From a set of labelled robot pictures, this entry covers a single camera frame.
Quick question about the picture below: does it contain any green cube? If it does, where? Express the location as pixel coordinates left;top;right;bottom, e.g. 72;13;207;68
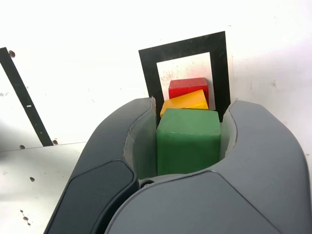
156;108;222;176

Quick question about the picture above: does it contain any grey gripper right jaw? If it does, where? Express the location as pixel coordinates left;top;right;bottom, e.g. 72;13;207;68
104;98;308;234

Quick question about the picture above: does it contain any yellow cube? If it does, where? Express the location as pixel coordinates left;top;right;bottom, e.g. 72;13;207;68
159;89;210;118

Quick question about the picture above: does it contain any black tape square outline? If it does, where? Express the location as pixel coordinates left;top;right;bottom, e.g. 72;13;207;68
138;31;232;123

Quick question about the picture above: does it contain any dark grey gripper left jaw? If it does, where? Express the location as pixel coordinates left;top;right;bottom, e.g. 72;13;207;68
45;96;162;234

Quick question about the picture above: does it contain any black tape strip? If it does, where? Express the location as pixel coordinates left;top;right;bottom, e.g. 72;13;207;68
0;47;54;147

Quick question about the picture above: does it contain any red cube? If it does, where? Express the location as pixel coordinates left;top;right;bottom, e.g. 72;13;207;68
168;77;210;109

